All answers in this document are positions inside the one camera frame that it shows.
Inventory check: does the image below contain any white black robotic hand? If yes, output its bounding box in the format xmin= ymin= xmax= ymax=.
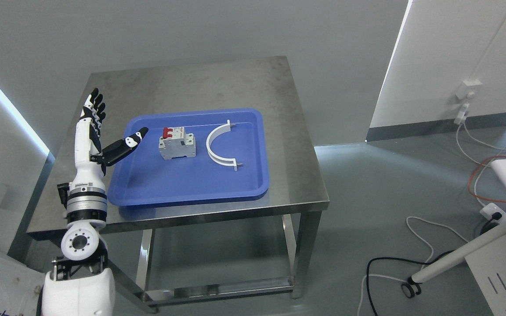
xmin=74 ymin=88 xmax=148 ymax=178

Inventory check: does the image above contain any grey red circuit breaker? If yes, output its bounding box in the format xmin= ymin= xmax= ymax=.
xmin=159 ymin=126 xmax=196 ymax=160

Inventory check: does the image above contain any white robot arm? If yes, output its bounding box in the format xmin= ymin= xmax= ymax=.
xmin=38 ymin=182 xmax=115 ymax=316

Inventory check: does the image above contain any blue plastic tray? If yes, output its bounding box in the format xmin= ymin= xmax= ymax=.
xmin=107 ymin=108 xmax=270 ymax=207

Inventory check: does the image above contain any white curved pipe clamp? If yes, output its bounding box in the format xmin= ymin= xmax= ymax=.
xmin=206 ymin=119 xmax=242 ymax=172

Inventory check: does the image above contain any white panel with spots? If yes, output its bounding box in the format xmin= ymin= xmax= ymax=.
xmin=0 ymin=252 xmax=44 ymax=316

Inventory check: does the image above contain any stainless steel table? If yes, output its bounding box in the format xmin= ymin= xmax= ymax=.
xmin=25 ymin=56 xmax=330 ymax=314

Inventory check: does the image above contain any white power strip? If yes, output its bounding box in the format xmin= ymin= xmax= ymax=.
xmin=480 ymin=203 xmax=506 ymax=224

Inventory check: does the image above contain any white floor cable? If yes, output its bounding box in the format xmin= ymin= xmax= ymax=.
xmin=357 ymin=216 xmax=471 ymax=316

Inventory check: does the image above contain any white wall socket with plug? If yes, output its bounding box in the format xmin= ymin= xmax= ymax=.
xmin=454 ymin=79 xmax=483 ymax=126

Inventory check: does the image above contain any orange cable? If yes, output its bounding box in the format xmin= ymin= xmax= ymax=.
xmin=468 ymin=155 xmax=506 ymax=207

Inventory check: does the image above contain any black floor cable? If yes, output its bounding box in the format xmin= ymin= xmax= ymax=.
xmin=365 ymin=212 xmax=503 ymax=316

